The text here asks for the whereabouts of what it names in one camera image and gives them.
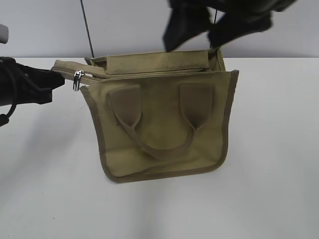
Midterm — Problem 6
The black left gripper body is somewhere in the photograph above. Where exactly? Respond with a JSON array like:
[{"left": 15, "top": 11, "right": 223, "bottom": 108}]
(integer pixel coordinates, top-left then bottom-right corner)
[{"left": 9, "top": 58, "right": 52, "bottom": 105}]

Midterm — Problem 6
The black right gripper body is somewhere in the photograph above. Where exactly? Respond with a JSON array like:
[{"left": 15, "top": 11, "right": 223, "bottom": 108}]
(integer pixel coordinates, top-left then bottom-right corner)
[{"left": 214, "top": 0, "right": 295, "bottom": 37}]

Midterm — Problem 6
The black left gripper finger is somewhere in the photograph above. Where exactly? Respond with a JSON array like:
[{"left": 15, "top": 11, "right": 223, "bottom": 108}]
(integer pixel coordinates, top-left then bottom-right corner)
[{"left": 34, "top": 69, "right": 65, "bottom": 94}]

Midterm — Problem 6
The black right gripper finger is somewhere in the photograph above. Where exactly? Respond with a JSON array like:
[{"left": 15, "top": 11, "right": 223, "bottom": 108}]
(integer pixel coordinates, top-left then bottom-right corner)
[
  {"left": 207, "top": 17, "right": 239, "bottom": 48},
  {"left": 163, "top": 0, "right": 219, "bottom": 52}
]

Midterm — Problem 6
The silver metal zipper pull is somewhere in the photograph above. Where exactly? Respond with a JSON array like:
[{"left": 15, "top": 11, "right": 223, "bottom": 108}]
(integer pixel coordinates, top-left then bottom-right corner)
[{"left": 72, "top": 70, "right": 85, "bottom": 92}]

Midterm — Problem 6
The khaki yellow canvas bag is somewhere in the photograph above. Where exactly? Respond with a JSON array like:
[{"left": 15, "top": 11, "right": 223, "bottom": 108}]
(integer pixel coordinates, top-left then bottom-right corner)
[{"left": 50, "top": 47, "right": 240, "bottom": 184}]

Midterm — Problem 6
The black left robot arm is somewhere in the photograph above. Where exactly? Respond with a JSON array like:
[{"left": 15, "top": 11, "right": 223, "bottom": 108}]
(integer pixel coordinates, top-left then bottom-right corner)
[{"left": 0, "top": 50, "right": 239, "bottom": 125}]

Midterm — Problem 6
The thin black cable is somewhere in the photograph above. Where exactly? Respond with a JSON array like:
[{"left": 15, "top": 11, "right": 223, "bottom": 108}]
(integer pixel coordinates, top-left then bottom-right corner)
[{"left": 79, "top": 0, "right": 95, "bottom": 59}]

